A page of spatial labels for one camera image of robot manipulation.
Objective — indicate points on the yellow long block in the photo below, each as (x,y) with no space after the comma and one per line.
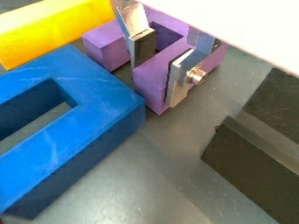
(42,26)

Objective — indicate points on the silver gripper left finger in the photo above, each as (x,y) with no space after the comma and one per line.
(138,35)

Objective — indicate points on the purple U-shaped block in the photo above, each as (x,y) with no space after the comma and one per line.
(105,47)

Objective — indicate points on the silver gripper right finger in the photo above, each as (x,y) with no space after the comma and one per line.
(192,65)

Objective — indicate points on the blue U-shaped block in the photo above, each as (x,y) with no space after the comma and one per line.
(66,112)

